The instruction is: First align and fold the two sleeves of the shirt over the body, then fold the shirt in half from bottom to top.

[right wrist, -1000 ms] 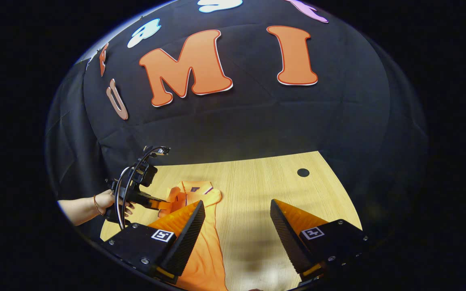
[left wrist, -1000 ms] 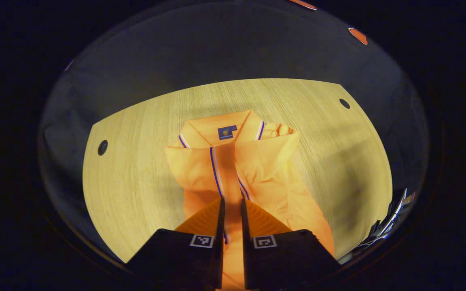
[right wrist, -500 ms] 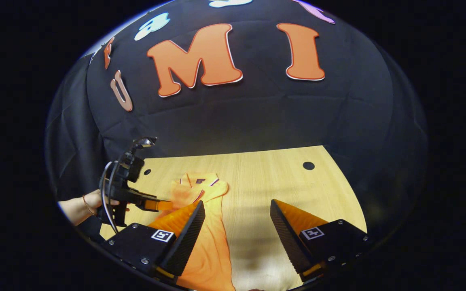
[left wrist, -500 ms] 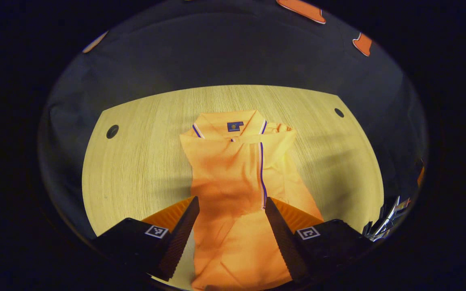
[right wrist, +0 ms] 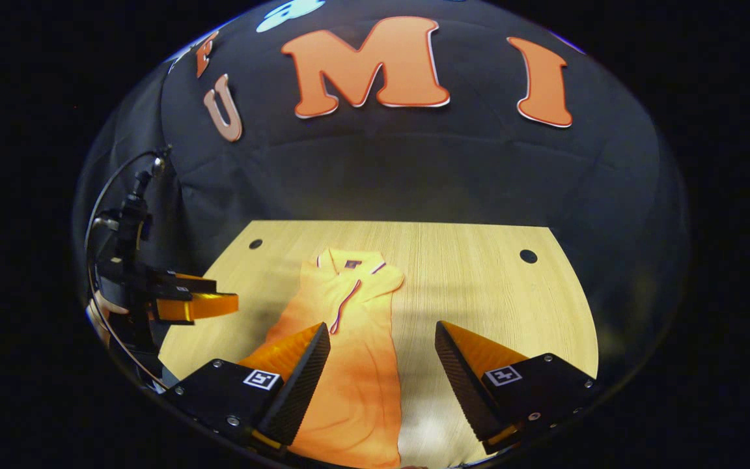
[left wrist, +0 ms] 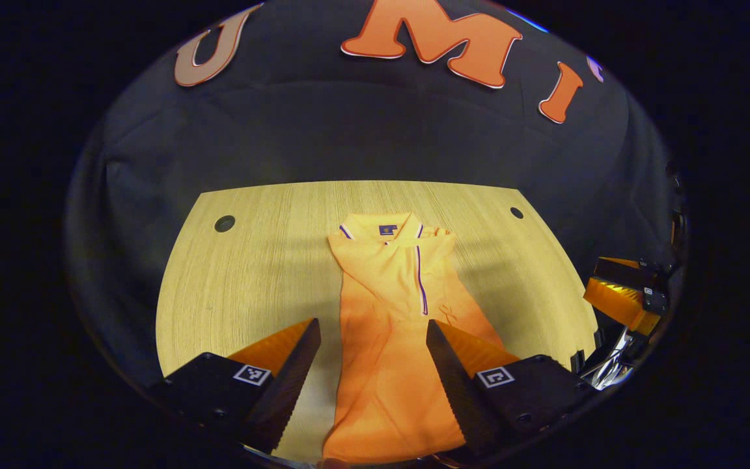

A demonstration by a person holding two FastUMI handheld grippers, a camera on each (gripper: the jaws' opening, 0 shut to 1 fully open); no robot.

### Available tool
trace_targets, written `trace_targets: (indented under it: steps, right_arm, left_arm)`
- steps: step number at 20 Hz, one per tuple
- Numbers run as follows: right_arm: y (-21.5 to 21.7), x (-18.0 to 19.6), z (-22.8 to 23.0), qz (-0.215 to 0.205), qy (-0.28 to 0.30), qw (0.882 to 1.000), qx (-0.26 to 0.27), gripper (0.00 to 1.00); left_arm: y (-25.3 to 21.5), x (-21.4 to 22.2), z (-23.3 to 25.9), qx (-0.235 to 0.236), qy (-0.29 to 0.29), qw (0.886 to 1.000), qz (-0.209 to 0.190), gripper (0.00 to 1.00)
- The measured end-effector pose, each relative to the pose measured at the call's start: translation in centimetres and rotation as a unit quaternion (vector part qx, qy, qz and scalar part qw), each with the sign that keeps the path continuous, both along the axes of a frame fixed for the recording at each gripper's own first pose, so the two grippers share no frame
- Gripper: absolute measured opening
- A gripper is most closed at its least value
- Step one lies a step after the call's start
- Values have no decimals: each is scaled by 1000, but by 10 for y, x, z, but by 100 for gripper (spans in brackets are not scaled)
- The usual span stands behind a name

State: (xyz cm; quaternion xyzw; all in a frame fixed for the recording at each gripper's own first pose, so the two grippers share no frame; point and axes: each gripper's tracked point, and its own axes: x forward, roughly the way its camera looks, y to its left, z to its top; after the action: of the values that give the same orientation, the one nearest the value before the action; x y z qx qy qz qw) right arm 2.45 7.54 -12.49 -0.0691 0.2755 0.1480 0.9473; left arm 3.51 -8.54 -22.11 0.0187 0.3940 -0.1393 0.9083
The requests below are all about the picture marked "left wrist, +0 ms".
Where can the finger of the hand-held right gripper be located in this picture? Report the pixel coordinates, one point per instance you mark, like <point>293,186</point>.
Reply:
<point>622,306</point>
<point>629,270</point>

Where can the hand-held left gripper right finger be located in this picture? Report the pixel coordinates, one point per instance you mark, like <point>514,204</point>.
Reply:
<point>456,387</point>

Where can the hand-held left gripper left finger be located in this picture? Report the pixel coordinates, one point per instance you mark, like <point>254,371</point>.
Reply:
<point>290,378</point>

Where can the orange T-shirt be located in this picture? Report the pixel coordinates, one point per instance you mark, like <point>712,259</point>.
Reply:
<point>388,365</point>

